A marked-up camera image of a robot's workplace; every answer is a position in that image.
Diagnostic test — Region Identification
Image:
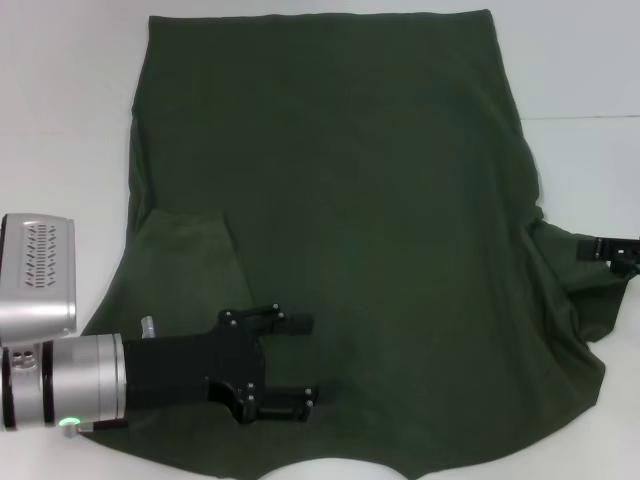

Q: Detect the dark green shirt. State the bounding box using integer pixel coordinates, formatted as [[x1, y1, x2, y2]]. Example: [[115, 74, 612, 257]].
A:
[[79, 9, 634, 480]]

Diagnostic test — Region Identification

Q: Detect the left gripper cable with connectors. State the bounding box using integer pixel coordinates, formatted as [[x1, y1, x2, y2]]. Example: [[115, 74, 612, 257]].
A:
[[58, 314, 159, 440]]

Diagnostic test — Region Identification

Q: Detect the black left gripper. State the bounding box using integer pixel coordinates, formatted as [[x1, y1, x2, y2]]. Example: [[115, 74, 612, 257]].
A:
[[122, 303, 321, 426]]

